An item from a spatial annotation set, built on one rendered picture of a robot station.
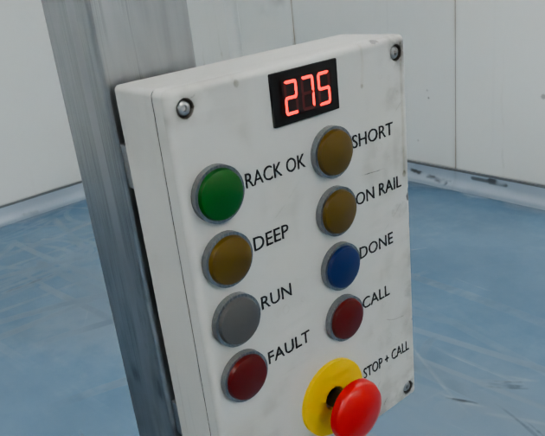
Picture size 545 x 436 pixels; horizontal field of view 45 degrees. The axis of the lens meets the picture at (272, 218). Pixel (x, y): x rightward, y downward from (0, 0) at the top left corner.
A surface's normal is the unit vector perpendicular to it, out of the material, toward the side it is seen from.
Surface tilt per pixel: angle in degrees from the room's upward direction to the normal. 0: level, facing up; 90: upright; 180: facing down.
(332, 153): 89
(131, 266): 90
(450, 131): 90
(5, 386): 0
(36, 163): 90
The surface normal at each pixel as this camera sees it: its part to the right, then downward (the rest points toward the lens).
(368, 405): 0.66, 0.14
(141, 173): -0.77, 0.31
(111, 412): -0.11, -0.92
